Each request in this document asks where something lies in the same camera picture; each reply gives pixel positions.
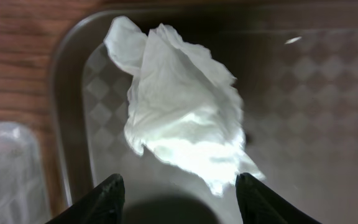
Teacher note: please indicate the white tissue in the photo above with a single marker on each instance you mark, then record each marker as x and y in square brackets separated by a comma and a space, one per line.
[183, 106]

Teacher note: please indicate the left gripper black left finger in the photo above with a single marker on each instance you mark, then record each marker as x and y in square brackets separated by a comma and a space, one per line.
[103, 205]

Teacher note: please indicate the clear plastic bin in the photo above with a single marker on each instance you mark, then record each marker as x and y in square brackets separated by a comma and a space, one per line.
[23, 190]

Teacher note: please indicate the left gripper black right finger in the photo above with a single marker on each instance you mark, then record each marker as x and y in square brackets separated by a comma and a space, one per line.
[258, 204]

